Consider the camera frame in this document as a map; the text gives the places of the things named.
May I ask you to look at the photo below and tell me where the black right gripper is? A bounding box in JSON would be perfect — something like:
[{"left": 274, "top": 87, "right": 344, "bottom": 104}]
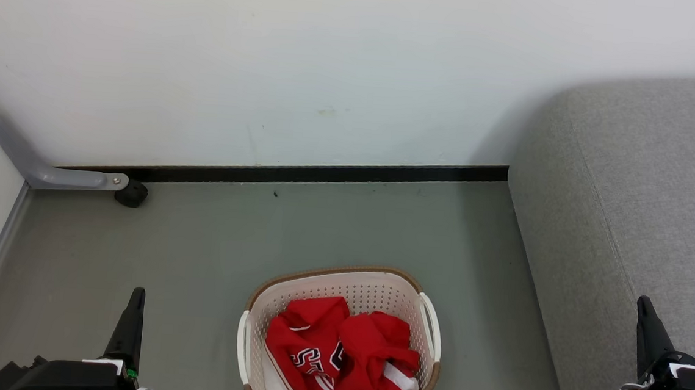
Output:
[{"left": 614, "top": 294, "right": 695, "bottom": 390}]

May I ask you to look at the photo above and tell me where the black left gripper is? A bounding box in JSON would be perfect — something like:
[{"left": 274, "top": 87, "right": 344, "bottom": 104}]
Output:
[{"left": 43, "top": 281, "right": 173, "bottom": 390}]

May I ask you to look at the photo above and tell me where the red jersey with number print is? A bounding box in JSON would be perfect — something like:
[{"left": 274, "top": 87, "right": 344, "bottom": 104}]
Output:
[{"left": 261, "top": 292, "right": 358, "bottom": 390}]

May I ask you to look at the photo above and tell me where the grey fabric sofa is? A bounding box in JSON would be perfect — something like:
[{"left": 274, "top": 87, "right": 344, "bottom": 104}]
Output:
[{"left": 493, "top": 63, "right": 695, "bottom": 390}]

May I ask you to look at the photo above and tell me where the black round rubber foot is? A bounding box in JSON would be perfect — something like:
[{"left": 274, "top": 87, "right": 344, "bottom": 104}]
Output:
[{"left": 113, "top": 179, "right": 149, "bottom": 209}]

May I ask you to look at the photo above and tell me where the cream perforated laundry basket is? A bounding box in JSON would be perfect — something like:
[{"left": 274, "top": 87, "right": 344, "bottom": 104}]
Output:
[{"left": 234, "top": 256, "right": 448, "bottom": 390}]

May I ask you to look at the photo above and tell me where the black wall baseboard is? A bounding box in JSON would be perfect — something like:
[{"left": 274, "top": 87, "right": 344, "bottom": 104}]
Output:
[{"left": 58, "top": 134, "right": 509, "bottom": 208}]

